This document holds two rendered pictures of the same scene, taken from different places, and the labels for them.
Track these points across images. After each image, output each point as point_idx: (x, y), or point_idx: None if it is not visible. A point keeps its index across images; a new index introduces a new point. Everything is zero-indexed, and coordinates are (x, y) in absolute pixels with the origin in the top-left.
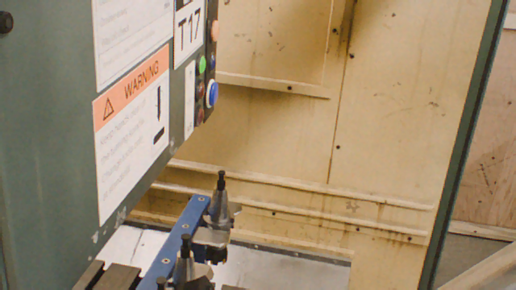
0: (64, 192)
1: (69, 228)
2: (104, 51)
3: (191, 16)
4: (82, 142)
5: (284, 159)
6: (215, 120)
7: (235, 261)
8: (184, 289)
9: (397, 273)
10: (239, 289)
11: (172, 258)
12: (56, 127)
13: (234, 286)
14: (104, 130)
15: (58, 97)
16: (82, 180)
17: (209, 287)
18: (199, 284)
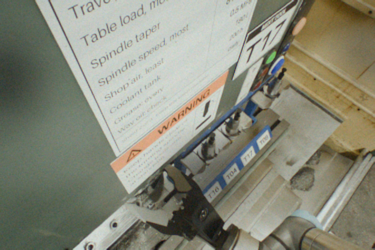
0: (80, 213)
1: (92, 216)
2: (124, 133)
3: (269, 33)
4: (99, 185)
5: (337, 54)
6: (308, 14)
7: (281, 92)
8: (190, 201)
9: (366, 139)
10: (273, 113)
11: (234, 107)
12: (57, 205)
13: (271, 109)
14: (129, 164)
15: (54, 194)
16: (103, 196)
17: (203, 207)
18: (198, 205)
